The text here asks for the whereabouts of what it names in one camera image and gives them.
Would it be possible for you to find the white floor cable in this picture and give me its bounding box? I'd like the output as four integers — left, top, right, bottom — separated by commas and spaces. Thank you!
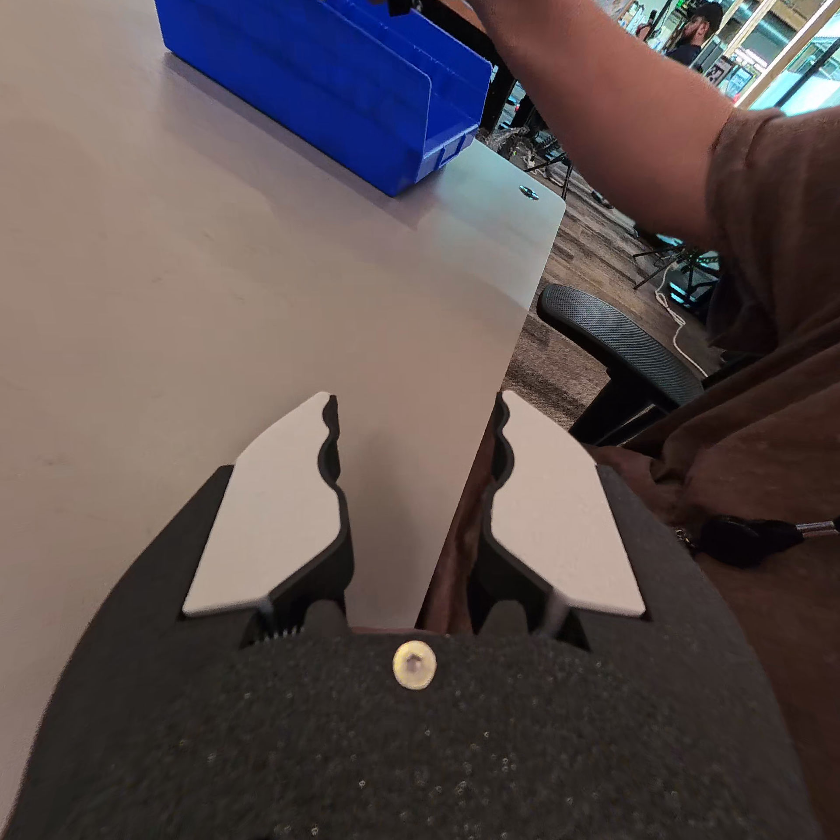
650, 256, 716, 375

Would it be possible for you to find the person's brown clothing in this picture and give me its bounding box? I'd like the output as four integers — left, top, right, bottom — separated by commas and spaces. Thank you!
420, 105, 840, 840

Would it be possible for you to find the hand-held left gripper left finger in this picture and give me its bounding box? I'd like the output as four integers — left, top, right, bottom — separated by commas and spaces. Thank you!
182, 393, 355, 631

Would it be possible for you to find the blue plastic bin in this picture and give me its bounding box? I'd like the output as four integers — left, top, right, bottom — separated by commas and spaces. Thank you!
154, 0, 494, 199

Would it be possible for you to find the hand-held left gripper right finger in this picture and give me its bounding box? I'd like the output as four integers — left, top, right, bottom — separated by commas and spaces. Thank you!
469, 390, 648, 631

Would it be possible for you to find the black chest strap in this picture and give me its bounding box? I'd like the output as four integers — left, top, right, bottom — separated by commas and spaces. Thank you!
696, 515, 840, 568

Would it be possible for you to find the black office chair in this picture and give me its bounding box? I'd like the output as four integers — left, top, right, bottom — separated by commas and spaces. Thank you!
539, 284, 706, 445

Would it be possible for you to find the grey desk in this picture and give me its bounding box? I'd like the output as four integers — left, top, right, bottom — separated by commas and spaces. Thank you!
0, 0, 568, 788

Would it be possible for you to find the person's right forearm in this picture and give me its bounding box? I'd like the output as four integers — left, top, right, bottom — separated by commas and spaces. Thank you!
466, 0, 736, 250

